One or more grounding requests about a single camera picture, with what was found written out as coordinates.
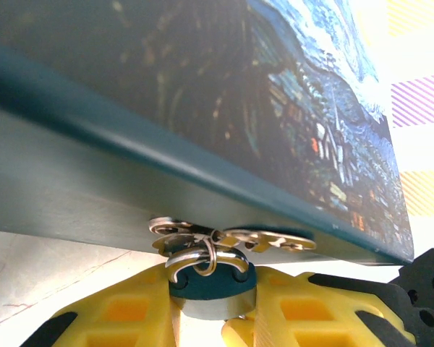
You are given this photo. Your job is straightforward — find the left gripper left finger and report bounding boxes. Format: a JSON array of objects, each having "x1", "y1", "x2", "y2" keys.
[{"x1": 20, "y1": 263, "x2": 184, "y2": 347}]

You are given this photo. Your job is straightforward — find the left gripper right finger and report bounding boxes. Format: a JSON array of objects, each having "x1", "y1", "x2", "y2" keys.
[{"x1": 221, "y1": 265, "x2": 417, "y2": 347}]

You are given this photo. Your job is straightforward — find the small teal silver padlock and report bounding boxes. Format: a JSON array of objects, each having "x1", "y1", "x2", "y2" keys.
[{"x1": 164, "y1": 248, "x2": 258, "y2": 322}]

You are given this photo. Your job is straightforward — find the starry night print tin box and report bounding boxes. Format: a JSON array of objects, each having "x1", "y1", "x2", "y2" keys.
[{"x1": 0, "y1": 0, "x2": 415, "y2": 265}]

